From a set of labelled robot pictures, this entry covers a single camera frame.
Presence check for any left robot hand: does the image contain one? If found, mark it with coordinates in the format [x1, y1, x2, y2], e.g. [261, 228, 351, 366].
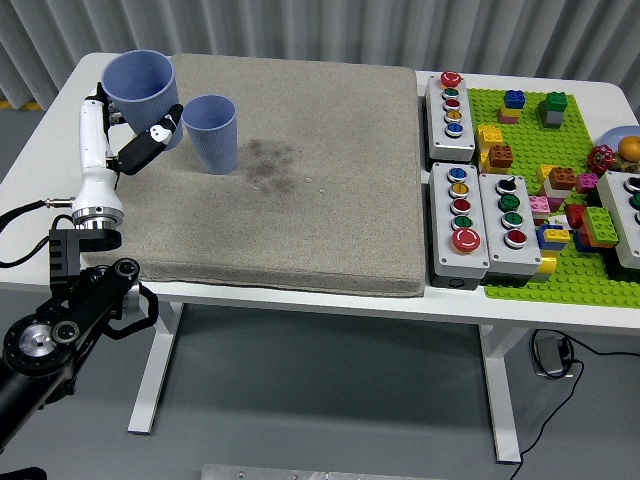
[69, 82, 185, 224]

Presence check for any blue ribbed cup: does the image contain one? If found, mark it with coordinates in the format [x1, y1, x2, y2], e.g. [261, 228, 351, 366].
[100, 48, 185, 152]
[181, 94, 238, 176]

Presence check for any white table leg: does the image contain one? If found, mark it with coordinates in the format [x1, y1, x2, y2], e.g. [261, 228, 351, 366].
[477, 323, 524, 466]
[127, 298, 185, 435]

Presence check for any grey-brown mat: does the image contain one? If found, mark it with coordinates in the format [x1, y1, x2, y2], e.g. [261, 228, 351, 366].
[80, 53, 427, 298]

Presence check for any large five-button control box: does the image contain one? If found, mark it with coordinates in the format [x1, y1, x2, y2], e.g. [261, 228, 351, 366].
[428, 162, 492, 291]

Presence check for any small five-button control box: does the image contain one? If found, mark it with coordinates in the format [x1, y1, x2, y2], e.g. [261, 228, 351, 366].
[424, 71, 478, 164]

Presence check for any four-button control box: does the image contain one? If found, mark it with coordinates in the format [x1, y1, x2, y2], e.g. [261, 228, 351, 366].
[478, 172, 544, 287]

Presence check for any brown building block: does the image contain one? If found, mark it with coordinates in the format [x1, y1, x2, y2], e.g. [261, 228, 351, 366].
[487, 144, 516, 170]

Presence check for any blue yellow pink block stack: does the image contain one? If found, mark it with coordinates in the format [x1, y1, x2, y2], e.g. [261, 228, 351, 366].
[497, 89, 527, 126]

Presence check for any green building baseplate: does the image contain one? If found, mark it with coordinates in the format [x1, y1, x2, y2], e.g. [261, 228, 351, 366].
[467, 87, 640, 307]

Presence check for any light pink building block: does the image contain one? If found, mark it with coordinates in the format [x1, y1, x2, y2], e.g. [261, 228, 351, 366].
[528, 195, 553, 227]

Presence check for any yellow building block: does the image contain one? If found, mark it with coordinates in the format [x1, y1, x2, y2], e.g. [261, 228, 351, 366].
[536, 163, 555, 197]

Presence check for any green grey block stack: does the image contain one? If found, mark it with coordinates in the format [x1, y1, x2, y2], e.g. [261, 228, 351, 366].
[537, 91, 570, 131]

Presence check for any orange white block stack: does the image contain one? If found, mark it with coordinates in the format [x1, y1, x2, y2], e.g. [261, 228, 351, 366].
[543, 166, 577, 202]

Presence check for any red building block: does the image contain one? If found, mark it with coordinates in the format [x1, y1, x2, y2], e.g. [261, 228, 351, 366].
[564, 203, 589, 232]

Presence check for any grey power adapter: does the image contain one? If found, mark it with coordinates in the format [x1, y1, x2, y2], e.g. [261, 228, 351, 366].
[530, 335, 571, 379]

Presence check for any red valve wheel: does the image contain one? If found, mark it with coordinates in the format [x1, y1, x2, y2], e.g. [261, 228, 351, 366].
[587, 144, 615, 175]

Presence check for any green orange blue block stack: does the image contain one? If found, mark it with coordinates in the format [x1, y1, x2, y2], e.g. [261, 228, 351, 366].
[573, 206, 621, 254]

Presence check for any white control box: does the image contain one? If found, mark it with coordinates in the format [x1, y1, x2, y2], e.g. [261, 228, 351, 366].
[596, 170, 640, 271]

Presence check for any blue plate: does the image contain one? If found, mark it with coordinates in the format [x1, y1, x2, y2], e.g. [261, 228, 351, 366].
[598, 126, 640, 166]

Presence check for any black power cable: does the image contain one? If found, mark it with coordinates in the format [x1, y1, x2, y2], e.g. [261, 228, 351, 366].
[509, 334, 640, 480]

